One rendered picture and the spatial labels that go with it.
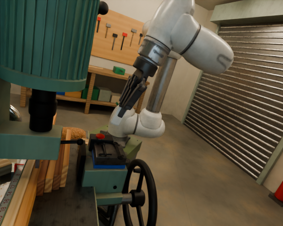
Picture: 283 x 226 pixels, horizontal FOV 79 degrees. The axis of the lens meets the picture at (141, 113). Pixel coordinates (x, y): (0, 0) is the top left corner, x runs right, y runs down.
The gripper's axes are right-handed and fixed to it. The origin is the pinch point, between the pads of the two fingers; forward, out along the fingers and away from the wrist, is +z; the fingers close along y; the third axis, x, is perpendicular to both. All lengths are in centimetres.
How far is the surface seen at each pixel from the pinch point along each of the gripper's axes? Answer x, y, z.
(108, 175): 2.7, 10.4, 16.1
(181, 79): 241, -338, -54
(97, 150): -2.8, 5.6, 11.6
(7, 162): -24.7, -8.4, 34.1
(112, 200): 7.5, 12.4, 23.6
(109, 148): 1.1, 4.0, 10.5
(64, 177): -9.6, 10.2, 20.0
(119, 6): 25, -329, -105
